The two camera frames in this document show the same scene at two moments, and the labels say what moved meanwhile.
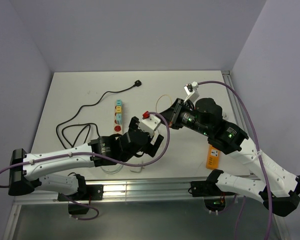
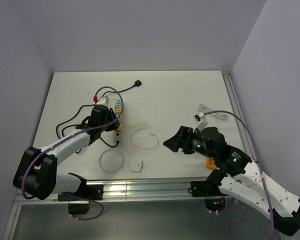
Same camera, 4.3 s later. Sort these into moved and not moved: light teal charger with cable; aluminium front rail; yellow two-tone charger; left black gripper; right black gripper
Moved: right black gripper; left black gripper
Not moved: yellow two-tone charger; light teal charger with cable; aluminium front rail
